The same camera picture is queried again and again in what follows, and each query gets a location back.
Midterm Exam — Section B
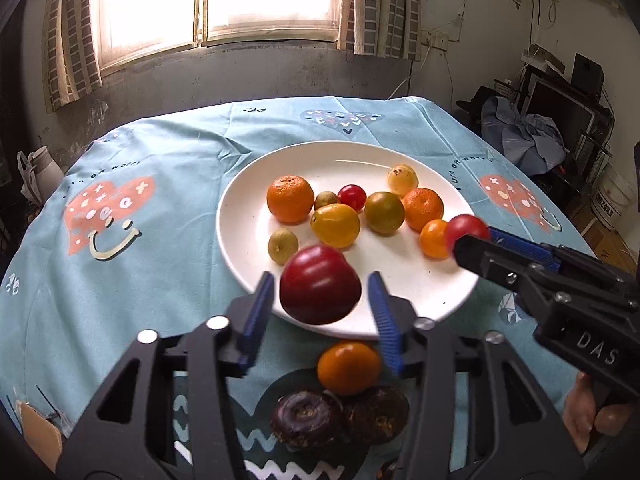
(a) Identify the yellow orange tomato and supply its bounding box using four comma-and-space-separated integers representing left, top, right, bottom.
310, 203, 360, 249

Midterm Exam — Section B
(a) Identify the right hand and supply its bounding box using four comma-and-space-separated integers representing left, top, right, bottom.
562, 372, 634, 453

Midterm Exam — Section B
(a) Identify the yellow green citrus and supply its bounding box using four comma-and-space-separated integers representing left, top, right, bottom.
364, 192, 405, 235

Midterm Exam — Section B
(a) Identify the small orange mandarin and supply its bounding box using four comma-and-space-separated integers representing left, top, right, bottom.
401, 188, 444, 233

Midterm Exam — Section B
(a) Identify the dark water chestnut front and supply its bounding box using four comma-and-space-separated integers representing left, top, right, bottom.
375, 458, 397, 480

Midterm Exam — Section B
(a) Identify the tiny tan fruit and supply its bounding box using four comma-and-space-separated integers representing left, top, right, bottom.
314, 191, 340, 210

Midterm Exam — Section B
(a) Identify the white plastic bucket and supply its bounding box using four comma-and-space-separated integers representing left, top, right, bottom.
590, 164, 636, 231

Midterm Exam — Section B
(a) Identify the red cherry tomato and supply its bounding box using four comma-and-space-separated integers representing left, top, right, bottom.
337, 184, 367, 212
445, 214, 491, 255

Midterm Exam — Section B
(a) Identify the brown cardboard piece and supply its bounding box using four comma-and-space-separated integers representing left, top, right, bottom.
18, 402, 63, 472

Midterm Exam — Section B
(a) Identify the wall power socket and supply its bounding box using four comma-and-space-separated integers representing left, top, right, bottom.
421, 29, 449, 52

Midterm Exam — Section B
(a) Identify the right checked curtain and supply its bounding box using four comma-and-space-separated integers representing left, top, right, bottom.
337, 0, 421, 61

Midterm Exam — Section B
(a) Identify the small green yellow fruit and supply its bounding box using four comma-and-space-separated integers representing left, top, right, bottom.
268, 228, 299, 266

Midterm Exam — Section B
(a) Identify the white kettle jug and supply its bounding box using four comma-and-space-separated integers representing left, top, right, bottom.
17, 146, 64, 207

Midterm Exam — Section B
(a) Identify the black monitor screen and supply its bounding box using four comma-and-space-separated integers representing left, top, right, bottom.
522, 75, 596, 152

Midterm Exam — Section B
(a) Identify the light blue patterned tablecloth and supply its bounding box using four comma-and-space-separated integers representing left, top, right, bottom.
1, 96, 592, 479

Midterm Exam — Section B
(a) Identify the window with white frame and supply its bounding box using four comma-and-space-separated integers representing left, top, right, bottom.
90, 0, 342, 75

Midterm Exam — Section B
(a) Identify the large orange mandarin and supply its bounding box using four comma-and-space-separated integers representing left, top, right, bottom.
266, 174, 314, 224

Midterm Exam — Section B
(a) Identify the left checked curtain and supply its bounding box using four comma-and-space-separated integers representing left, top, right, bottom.
41, 0, 102, 113

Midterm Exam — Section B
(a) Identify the pile of blue clothes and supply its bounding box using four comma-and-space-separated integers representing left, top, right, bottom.
480, 96, 566, 177

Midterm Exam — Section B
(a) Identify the checked curtain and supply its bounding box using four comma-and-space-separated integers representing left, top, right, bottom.
41, 0, 102, 113
337, 0, 421, 61

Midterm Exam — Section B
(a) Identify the white oval plate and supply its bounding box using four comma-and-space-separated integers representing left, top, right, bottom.
216, 141, 477, 321

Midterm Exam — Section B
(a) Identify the small orange tomato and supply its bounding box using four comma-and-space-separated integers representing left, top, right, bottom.
419, 219, 449, 260

